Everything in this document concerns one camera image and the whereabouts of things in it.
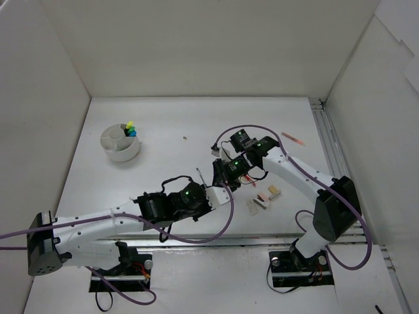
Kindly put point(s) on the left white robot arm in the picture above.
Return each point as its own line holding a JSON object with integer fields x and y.
{"x": 55, "y": 242}

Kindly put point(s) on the pink pen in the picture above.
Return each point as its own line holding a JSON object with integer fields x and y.
{"x": 294, "y": 139}

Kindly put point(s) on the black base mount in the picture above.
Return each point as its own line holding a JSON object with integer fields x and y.
{"x": 284, "y": 277}
{"x": 133, "y": 278}

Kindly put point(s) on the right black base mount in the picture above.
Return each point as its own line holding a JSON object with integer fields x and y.
{"x": 284, "y": 277}

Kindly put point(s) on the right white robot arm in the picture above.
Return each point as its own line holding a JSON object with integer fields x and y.
{"x": 336, "y": 204}

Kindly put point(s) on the aluminium rail right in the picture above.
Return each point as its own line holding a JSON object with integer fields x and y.
{"x": 337, "y": 166}

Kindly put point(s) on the white eraser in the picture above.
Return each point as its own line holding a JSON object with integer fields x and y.
{"x": 274, "y": 196}

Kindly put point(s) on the aluminium rail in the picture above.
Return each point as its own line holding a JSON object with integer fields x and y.
{"x": 337, "y": 166}
{"x": 221, "y": 242}

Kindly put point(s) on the yellow eraser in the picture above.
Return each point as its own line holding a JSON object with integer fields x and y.
{"x": 272, "y": 189}

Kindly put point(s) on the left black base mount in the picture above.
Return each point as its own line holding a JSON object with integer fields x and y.
{"x": 133, "y": 278}

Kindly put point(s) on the red gel pen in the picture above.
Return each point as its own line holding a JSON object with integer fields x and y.
{"x": 250, "y": 180}

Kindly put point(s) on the white round divided container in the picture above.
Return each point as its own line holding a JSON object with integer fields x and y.
{"x": 118, "y": 145}

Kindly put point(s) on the aluminium rail front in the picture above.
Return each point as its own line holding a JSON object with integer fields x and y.
{"x": 221, "y": 242}

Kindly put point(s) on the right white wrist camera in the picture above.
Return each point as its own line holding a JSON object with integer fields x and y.
{"x": 220, "y": 152}

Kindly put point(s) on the blue gel pen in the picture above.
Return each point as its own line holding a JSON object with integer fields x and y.
{"x": 201, "y": 177}

